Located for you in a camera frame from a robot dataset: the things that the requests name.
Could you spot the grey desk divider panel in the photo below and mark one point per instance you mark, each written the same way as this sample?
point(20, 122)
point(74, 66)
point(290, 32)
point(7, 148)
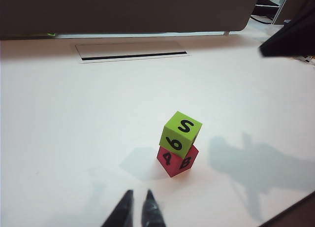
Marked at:
point(123, 12)

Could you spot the white metal frame post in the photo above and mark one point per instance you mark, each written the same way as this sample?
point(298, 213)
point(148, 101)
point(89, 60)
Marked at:
point(280, 8)

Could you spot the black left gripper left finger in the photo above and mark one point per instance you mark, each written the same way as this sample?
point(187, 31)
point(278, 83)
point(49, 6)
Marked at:
point(123, 212)

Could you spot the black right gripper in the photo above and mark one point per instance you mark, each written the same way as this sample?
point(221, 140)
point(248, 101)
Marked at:
point(295, 37)

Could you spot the green printed bag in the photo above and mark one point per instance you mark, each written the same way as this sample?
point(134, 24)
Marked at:
point(51, 34)

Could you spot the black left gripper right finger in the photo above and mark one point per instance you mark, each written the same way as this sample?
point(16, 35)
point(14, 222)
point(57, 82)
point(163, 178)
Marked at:
point(151, 212)

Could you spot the red foam letter block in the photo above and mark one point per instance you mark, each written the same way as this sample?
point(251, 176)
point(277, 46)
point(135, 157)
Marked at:
point(176, 164)

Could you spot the green foam letter block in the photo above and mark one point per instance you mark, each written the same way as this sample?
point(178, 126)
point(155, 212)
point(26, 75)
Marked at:
point(180, 134)

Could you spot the white divider foot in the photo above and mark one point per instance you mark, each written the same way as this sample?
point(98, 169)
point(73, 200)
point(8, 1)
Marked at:
point(226, 33)

